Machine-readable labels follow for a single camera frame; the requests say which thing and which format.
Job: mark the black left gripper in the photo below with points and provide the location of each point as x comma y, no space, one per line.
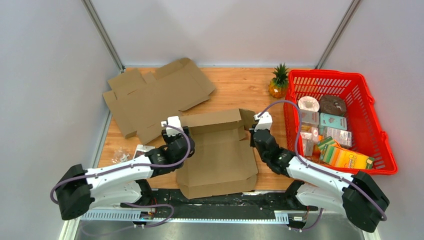
168,139

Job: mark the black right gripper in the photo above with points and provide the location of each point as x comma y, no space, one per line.
252,143

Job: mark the brown cardboard box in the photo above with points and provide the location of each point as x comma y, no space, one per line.
223,162

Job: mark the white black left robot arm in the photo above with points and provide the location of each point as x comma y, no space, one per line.
125,184

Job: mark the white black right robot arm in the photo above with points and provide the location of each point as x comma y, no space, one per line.
355,196

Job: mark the green striped box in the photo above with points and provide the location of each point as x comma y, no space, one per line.
326,141

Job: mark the yellow orange snack box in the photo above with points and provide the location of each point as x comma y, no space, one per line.
343,158

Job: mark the flat cardboard box blank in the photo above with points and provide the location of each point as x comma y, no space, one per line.
140,102

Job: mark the black star packet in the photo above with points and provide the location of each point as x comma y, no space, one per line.
141,150

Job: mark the pink grey small carton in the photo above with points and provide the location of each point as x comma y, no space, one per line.
310,118

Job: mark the clear bag of white parts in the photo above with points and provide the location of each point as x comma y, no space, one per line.
120,155

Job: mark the teal small carton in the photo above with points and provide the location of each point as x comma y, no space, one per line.
332,121

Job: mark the red plastic basket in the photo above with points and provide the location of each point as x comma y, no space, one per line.
368,137

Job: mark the grey patterned carton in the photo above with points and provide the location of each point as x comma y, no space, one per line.
343,137

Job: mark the small pineapple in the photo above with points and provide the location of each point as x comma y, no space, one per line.
278,85

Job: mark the brown chocolate donut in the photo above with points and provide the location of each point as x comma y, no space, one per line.
333,105

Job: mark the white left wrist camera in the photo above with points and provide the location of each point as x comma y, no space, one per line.
172,126

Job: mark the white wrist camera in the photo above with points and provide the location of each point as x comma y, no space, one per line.
172,126
263,121

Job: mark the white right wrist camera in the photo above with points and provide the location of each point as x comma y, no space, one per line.
263,121

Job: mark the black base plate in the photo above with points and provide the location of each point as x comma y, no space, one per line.
243,206

